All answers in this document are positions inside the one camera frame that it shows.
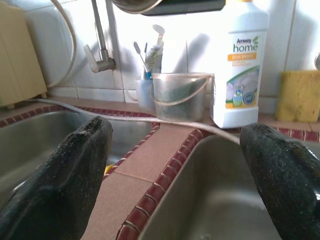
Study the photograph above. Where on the white dish soap bottle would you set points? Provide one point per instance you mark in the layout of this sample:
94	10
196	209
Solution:
240	75

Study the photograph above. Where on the steel hanging pan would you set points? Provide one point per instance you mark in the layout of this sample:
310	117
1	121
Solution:
135	6

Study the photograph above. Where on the steel wall tap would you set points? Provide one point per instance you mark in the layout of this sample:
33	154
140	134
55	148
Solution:
102	62

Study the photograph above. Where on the clear plastic bucket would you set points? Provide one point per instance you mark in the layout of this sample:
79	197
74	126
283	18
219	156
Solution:
180	100

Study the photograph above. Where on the thick yellow sponge block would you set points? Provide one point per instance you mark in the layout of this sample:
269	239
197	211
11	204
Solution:
300	97

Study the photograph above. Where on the black hanging pan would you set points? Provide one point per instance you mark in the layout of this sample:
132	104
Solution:
200	7

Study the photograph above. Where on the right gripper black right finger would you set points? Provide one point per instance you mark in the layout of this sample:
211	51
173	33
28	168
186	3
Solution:
287	187

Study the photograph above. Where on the beige water ionizer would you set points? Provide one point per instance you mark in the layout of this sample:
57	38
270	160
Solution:
20	62

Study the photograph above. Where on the white curved water tube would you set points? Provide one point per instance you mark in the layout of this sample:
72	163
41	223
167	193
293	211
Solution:
72	45

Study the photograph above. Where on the stainless steel sink basin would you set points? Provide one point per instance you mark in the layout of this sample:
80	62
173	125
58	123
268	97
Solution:
212	187
37	130

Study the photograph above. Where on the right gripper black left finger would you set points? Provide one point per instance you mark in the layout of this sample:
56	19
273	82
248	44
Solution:
55	195

